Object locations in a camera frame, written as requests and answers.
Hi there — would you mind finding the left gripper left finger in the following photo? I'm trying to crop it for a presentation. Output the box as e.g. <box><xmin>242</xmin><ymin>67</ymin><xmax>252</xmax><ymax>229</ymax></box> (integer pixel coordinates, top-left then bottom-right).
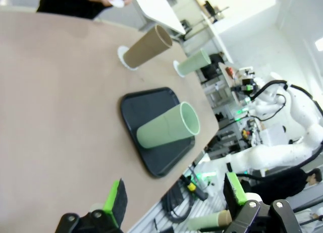
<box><xmin>54</xmin><ymin>178</ymin><xmax>128</xmax><ymax>233</ymax></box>

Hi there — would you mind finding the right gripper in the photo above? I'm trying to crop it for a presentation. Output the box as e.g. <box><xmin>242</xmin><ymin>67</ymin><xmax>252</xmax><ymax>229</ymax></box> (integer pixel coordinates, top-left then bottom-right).
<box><xmin>241</xmin><ymin>77</ymin><xmax>258</xmax><ymax>94</ymax></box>

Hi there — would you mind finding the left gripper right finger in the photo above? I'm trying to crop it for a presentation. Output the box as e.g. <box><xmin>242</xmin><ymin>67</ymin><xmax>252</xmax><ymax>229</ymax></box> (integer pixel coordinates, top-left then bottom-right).
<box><xmin>223</xmin><ymin>172</ymin><xmax>302</xmax><ymax>233</ymax></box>

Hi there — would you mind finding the light green tall cup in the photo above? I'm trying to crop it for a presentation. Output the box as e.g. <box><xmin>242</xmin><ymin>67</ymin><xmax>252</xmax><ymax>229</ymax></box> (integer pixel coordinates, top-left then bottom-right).
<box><xmin>136</xmin><ymin>101</ymin><xmax>201</xmax><ymax>150</ymax></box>
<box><xmin>178</xmin><ymin>48</ymin><xmax>212</xmax><ymax>76</ymax></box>

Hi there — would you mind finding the white scalloped paper coaster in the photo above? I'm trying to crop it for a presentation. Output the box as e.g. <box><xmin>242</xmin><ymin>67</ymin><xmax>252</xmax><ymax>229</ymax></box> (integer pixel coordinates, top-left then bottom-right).
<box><xmin>117</xmin><ymin>45</ymin><xmax>139</xmax><ymax>71</ymax></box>
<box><xmin>173</xmin><ymin>60</ymin><xmax>184</xmax><ymax>77</ymax></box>

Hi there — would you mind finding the brown tall cup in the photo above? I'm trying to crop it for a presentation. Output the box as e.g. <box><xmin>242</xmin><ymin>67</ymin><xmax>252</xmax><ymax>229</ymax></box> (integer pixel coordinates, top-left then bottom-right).
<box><xmin>123</xmin><ymin>24</ymin><xmax>173</xmax><ymax>69</ymax></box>

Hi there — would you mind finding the brown wooden board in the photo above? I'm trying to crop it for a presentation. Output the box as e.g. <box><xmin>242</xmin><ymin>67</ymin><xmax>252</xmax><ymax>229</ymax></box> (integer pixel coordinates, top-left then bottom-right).
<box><xmin>218</xmin><ymin>62</ymin><xmax>241</xmax><ymax>105</ymax></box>

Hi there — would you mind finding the brown spare cup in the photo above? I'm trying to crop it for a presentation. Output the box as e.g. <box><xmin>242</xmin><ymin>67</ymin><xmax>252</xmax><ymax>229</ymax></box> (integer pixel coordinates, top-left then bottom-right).
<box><xmin>217</xmin><ymin>209</ymin><xmax>233</xmax><ymax>226</ymax></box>

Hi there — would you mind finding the black padded chair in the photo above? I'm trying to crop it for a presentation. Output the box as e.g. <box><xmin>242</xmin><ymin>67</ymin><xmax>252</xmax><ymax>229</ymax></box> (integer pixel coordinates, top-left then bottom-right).
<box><xmin>200</xmin><ymin>53</ymin><xmax>228</xmax><ymax>81</ymax></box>

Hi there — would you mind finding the light green spare cup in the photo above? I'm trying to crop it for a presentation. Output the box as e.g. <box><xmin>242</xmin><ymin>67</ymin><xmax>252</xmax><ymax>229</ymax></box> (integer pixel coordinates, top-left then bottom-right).
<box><xmin>187</xmin><ymin>212</ymin><xmax>221</xmax><ymax>231</ymax></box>

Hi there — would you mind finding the seated person in black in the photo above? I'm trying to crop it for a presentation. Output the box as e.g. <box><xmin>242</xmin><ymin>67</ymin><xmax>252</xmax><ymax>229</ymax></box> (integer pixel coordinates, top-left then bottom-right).
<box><xmin>241</xmin><ymin>168</ymin><xmax>323</xmax><ymax>206</ymax></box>

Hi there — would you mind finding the grey metal rack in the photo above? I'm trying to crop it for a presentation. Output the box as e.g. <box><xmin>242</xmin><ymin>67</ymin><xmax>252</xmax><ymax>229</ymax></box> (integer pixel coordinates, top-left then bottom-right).
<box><xmin>201</xmin><ymin>77</ymin><xmax>253</xmax><ymax>158</ymax></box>

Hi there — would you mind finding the long white desk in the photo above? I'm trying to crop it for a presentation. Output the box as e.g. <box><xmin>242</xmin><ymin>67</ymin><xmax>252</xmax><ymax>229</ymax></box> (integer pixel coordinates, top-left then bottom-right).
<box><xmin>201</xmin><ymin>5</ymin><xmax>234</xmax><ymax>65</ymax></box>

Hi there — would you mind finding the black office chair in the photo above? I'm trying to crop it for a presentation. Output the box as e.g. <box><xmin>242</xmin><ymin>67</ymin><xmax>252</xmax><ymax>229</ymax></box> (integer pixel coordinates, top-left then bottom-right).
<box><xmin>203</xmin><ymin>0</ymin><xmax>216</xmax><ymax>17</ymax></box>

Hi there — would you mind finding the black plastic tray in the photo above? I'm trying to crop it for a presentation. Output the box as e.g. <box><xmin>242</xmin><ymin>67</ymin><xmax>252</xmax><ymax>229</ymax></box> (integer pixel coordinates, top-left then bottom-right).
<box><xmin>119</xmin><ymin>87</ymin><xmax>196</xmax><ymax>178</ymax></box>

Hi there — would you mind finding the white table top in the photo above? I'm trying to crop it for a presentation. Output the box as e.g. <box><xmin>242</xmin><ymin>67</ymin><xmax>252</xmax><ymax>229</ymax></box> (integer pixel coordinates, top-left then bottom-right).
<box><xmin>133</xmin><ymin>0</ymin><xmax>188</xmax><ymax>36</ymax></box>

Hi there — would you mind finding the person's black sweater torso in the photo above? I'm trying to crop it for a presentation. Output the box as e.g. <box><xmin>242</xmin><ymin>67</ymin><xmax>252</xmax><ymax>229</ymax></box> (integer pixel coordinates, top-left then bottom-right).
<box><xmin>36</xmin><ymin>0</ymin><xmax>140</xmax><ymax>20</ymax></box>

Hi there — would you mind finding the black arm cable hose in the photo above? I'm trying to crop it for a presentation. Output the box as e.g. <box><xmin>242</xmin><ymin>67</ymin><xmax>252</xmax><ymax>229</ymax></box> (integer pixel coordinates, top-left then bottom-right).
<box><xmin>236</xmin><ymin>79</ymin><xmax>323</xmax><ymax>180</ymax></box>

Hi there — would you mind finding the grey enabling handle yellow label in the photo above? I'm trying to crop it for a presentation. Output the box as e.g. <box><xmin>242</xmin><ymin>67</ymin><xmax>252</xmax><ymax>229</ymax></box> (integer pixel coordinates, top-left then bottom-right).
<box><xmin>182</xmin><ymin>175</ymin><xmax>209</xmax><ymax>201</ymax></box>

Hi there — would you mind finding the thick black cable loop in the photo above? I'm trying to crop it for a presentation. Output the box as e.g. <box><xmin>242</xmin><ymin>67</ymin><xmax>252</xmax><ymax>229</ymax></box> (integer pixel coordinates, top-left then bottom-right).
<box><xmin>160</xmin><ymin>184</ymin><xmax>195</xmax><ymax>224</ymax></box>

